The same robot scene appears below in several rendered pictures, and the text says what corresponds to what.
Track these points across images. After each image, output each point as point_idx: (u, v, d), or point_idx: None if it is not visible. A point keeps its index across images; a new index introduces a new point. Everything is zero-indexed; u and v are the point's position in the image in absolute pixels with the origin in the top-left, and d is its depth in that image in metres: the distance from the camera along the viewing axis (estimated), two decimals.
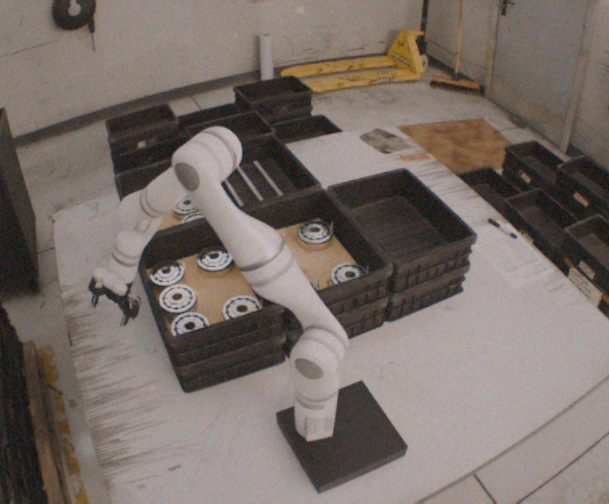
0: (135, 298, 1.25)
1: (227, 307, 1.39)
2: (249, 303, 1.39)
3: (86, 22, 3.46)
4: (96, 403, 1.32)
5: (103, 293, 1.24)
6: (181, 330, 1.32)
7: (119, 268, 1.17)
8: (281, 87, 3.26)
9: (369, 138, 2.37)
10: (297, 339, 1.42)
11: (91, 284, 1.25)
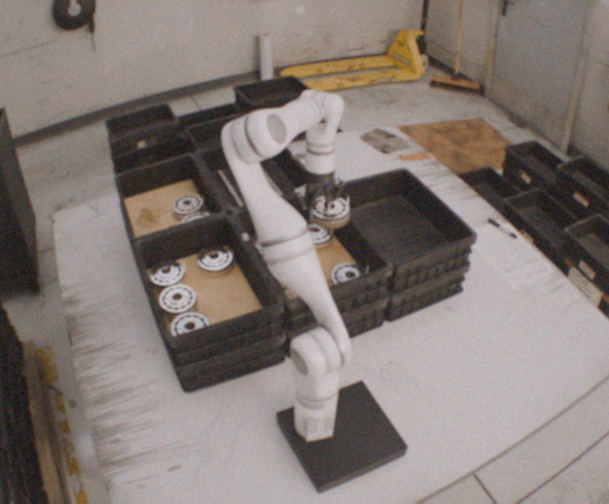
0: (297, 190, 1.38)
1: (314, 205, 1.47)
2: (336, 202, 1.46)
3: (86, 22, 3.46)
4: (96, 403, 1.32)
5: None
6: (181, 330, 1.32)
7: None
8: (281, 87, 3.26)
9: (369, 138, 2.37)
10: None
11: (334, 188, 1.44)
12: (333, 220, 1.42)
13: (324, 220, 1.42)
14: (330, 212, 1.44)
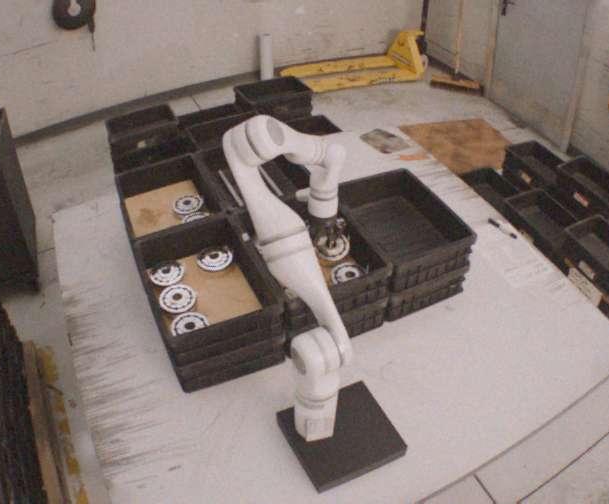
0: None
1: (317, 240, 1.55)
2: (337, 239, 1.55)
3: (86, 22, 3.46)
4: (96, 403, 1.32)
5: None
6: (181, 330, 1.32)
7: None
8: (281, 87, 3.26)
9: (369, 138, 2.37)
10: None
11: (336, 227, 1.53)
12: (333, 261, 1.52)
13: (325, 260, 1.52)
14: (331, 252, 1.53)
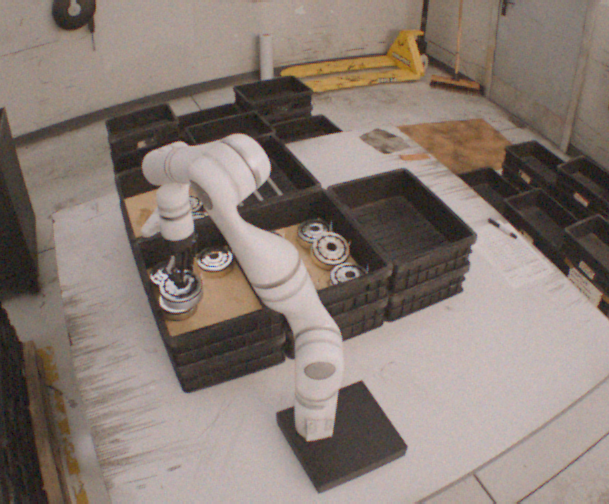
0: (169, 266, 1.17)
1: (317, 242, 1.55)
2: (338, 243, 1.55)
3: (86, 22, 3.46)
4: (96, 403, 1.32)
5: None
6: (170, 287, 1.23)
7: None
8: (281, 87, 3.26)
9: (369, 138, 2.37)
10: None
11: None
12: (332, 265, 1.52)
13: (324, 263, 1.52)
14: (331, 255, 1.53)
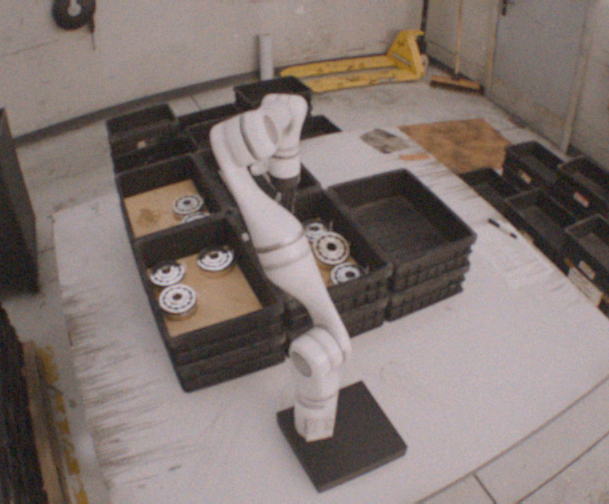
0: (276, 200, 1.34)
1: (317, 242, 1.55)
2: (338, 243, 1.55)
3: (86, 22, 3.46)
4: (96, 403, 1.32)
5: None
6: None
7: None
8: (281, 87, 3.26)
9: (369, 138, 2.37)
10: None
11: None
12: (332, 265, 1.52)
13: (324, 263, 1.52)
14: (331, 255, 1.53)
